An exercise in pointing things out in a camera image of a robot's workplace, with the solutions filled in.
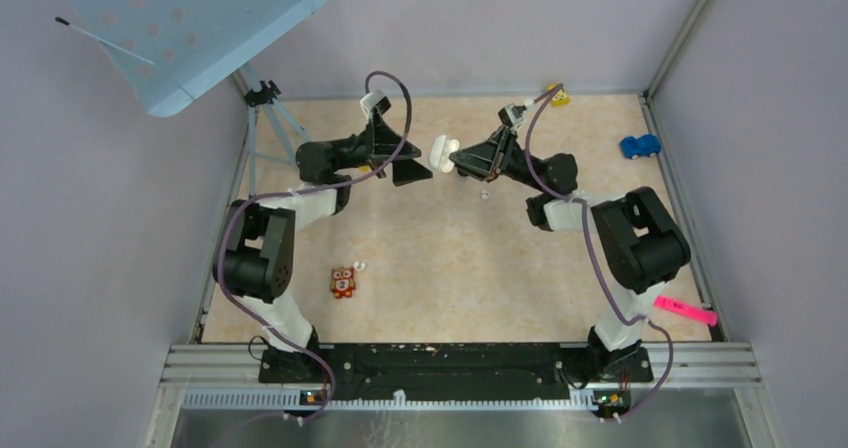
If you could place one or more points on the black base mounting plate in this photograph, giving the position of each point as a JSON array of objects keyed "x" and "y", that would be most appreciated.
[{"x": 454, "y": 372}]

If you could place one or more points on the red owl toy block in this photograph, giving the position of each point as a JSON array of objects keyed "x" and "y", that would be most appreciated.
[{"x": 343, "y": 284}]

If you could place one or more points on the aluminium frame rail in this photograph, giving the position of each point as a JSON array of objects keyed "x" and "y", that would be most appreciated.
[{"x": 702, "y": 394}]

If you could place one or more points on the light blue perforated board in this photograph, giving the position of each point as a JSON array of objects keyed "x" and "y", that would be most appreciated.
[{"x": 172, "y": 52}]

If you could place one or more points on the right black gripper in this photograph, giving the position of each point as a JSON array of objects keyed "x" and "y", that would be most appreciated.
[{"x": 488, "y": 160}]

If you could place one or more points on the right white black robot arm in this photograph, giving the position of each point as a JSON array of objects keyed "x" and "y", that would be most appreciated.
[{"x": 635, "y": 247}]

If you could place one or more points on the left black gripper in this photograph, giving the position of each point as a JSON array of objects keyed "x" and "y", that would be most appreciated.
[{"x": 379, "y": 141}]

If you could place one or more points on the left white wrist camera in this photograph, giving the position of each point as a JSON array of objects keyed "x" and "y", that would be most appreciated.
[{"x": 374, "y": 102}]

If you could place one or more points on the blue toy car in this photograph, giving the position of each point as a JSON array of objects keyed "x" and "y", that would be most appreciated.
[{"x": 633, "y": 147}]

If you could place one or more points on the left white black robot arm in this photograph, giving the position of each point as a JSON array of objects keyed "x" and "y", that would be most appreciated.
[{"x": 255, "y": 262}]

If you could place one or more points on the pink plastic block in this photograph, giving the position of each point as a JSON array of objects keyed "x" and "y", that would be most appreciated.
[{"x": 686, "y": 310}]

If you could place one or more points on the white earbud charging case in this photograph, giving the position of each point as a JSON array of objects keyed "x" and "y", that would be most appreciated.
[{"x": 439, "y": 157}]

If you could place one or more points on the light blue tripod stand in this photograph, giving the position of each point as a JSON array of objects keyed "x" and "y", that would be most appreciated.
[{"x": 273, "y": 133}]

